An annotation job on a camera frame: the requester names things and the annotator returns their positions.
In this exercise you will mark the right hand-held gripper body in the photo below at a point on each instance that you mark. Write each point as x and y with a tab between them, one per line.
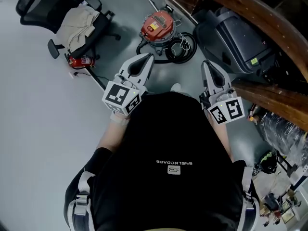
231	109

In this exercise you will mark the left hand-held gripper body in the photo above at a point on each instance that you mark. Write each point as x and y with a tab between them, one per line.
118	95

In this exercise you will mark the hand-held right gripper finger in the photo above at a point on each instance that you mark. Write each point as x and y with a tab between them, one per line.
207	78
222	80

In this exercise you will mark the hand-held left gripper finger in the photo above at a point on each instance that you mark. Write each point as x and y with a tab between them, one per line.
147	72
130	65

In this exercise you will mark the red vacuum cleaner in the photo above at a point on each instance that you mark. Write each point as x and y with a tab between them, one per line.
156	32

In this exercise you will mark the person's left forearm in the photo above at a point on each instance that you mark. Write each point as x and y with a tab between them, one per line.
108	138

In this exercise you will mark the person's right forearm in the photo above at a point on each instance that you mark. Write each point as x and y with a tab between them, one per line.
221	138

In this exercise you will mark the small orange object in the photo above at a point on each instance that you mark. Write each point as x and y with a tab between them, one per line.
251	118

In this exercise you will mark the white wristband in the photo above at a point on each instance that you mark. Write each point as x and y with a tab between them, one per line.
119	119

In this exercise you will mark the large black appliance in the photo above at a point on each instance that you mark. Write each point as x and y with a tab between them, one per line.
238	40

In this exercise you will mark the brown wooden staircase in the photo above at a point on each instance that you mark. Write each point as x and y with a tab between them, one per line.
276	97

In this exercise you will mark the red fire extinguisher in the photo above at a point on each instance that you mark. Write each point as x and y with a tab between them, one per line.
80	62

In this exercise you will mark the plastic-wrapped black roll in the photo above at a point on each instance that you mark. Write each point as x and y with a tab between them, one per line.
281	133

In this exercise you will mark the black and green helmet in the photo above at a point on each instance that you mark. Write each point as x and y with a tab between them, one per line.
267	162

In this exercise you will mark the beige garment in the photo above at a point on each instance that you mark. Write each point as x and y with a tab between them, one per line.
77	25

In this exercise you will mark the person's black t-shirt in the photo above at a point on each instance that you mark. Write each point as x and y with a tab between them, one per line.
168	141

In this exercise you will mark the white metal stand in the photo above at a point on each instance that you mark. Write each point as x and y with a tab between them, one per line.
296	174

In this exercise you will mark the black mesh office chair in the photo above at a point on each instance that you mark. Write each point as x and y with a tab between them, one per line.
43	6

